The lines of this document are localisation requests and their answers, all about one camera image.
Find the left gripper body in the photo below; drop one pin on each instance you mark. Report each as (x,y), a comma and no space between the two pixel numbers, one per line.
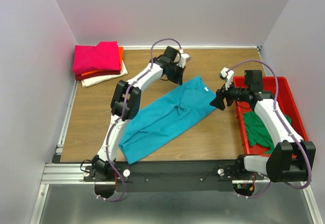
(172,72)

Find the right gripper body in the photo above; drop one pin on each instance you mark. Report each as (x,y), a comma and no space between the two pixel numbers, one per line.
(233,94)

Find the teal t shirt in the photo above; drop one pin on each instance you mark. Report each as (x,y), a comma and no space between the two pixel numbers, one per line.
(166,118)

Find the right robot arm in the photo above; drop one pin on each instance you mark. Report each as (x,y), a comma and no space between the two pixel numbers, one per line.
(292,157)

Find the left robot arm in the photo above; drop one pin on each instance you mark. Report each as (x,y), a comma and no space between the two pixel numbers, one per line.
(125,104)

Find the green t shirt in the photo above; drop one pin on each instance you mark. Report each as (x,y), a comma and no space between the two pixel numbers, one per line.
(258,137)

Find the orange folded t shirt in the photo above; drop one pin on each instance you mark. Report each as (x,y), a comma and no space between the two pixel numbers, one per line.
(120,51)

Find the pink folded t shirt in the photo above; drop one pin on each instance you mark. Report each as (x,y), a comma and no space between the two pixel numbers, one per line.
(103,57)

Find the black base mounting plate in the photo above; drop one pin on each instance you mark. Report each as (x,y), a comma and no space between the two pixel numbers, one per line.
(169,176)

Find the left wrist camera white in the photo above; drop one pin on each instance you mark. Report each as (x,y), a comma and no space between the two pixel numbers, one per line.
(182,58)

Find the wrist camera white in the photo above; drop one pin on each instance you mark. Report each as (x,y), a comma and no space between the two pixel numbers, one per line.
(182,58)
(227,76)

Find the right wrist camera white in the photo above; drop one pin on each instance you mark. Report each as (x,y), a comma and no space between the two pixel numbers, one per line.
(227,76)

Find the aluminium frame rail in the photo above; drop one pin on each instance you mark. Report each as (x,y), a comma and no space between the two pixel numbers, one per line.
(64,197)

